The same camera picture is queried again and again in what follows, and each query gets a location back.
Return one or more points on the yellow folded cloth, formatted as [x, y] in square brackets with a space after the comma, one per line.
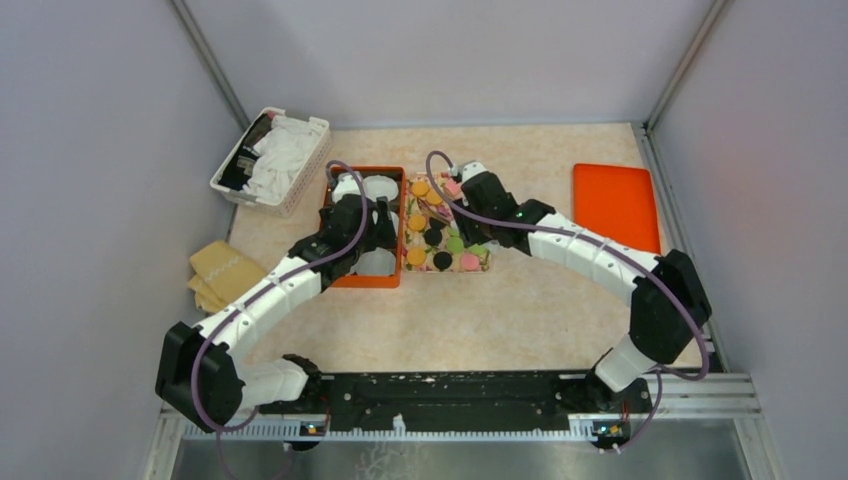
[222, 274]

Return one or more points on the white plastic basket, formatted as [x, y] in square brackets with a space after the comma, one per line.
[286, 207]

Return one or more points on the yellow cookie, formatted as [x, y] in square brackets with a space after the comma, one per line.
[417, 223]
[433, 198]
[416, 256]
[420, 189]

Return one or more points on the paper cup front right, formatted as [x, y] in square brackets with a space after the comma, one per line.
[378, 263]

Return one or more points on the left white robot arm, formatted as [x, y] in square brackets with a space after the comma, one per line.
[202, 373]

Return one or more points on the paper cup back right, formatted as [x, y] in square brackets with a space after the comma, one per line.
[381, 186]

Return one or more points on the white cloth in basket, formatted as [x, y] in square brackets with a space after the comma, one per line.
[283, 153]

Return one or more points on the pink cookie back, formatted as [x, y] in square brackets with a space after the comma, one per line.
[452, 188]

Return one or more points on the orange cookie box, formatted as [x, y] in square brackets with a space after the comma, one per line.
[352, 280]

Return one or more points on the orange box lid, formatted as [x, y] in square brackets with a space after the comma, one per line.
[617, 202]

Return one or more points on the metal tongs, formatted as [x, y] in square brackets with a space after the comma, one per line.
[440, 213]

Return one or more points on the floral serving tray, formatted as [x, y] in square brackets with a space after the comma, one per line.
[413, 205]

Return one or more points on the black cookie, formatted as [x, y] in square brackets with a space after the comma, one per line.
[437, 224]
[442, 260]
[433, 237]

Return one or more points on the paper cup middle right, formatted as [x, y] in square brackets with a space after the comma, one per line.
[386, 224]

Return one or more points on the black cookie front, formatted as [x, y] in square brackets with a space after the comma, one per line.
[442, 260]

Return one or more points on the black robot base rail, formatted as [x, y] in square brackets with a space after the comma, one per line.
[464, 401]

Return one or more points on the green cookie lower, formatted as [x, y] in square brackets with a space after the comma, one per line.
[455, 245]

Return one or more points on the paper cup back left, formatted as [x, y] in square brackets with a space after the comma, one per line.
[347, 185]

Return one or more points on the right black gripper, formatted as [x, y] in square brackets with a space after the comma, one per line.
[469, 236]

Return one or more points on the pink cookie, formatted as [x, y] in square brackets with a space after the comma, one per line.
[452, 188]
[470, 262]

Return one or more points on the pink cookie front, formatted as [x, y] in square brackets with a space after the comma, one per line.
[470, 262]

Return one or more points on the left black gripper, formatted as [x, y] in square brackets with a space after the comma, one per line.
[381, 234]

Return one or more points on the dark item in basket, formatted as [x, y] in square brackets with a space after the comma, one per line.
[238, 168]

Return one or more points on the green cookie right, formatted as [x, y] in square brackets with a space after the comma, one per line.
[478, 250]

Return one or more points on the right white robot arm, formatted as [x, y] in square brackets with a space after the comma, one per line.
[667, 301]

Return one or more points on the paper cup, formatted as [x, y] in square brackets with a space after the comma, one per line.
[378, 263]
[386, 224]
[347, 185]
[381, 186]

